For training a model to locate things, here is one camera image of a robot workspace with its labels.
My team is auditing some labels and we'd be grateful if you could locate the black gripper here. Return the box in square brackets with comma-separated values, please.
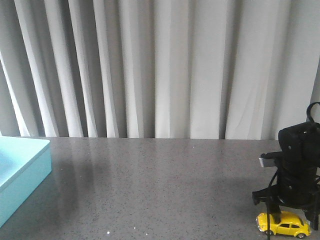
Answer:
[252, 121, 320, 230]

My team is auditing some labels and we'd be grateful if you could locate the yellow toy beetle car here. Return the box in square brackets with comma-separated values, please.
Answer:
[255, 211, 312, 239]

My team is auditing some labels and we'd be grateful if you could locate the light blue plastic box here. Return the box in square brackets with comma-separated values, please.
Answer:
[0, 136, 52, 226]

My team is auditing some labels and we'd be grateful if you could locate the white pleated curtain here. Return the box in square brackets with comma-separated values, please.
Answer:
[0, 0, 320, 140]

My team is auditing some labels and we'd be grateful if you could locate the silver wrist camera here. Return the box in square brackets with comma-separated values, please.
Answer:
[259, 151, 283, 168]

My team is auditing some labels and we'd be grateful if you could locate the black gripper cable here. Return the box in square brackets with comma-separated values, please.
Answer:
[306, 101, 320, 123]

